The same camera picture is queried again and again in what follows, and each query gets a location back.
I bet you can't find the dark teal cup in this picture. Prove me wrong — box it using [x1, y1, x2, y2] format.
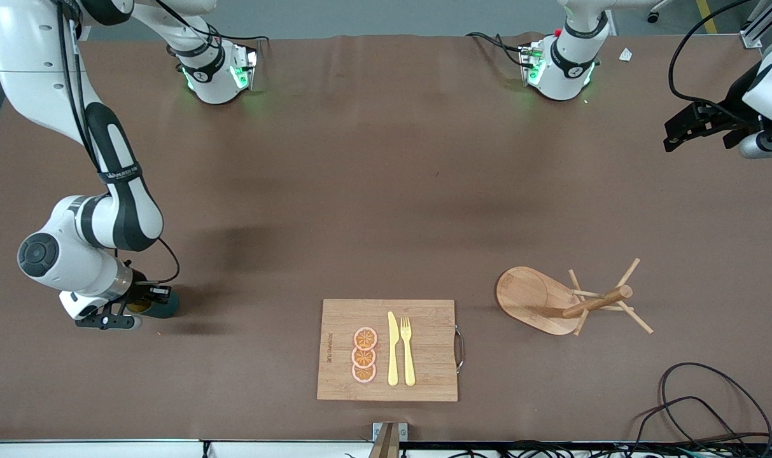
[127, 289, 180, 319]

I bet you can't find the wooden mug tree stand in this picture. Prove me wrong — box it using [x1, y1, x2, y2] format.
[496, 258, 654, 337]

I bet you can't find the yellow plastic knife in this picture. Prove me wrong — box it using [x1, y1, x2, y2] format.
[387, 311, 400, 387]

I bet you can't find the brown table cover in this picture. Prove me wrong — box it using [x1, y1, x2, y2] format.
[0, 32, 772, 443]

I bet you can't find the yellow plastic fork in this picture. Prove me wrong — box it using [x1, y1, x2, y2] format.
[400, 317, 416, 387]

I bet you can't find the bamboo cutting board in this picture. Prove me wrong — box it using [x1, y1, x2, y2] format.
[316, 299, 458, 402]

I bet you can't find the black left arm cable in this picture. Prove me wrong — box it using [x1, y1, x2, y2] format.
[668, 0, 757, 121]

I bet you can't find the aluminium frame profile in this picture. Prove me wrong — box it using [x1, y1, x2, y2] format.
[740, 0, 772, 50]

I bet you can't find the white table edge rail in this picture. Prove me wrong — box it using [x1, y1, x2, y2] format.
[0, 439, 374, 458]

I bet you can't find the black base cable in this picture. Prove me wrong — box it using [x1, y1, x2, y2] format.
[466, 31, 533, 67]
[153, 0, 270, 50]

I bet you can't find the black looped cable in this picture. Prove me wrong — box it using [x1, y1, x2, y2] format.
[634, 362, 772, 455]

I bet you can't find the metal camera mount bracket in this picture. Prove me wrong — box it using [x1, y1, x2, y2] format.
[368, 422, 409, 458]

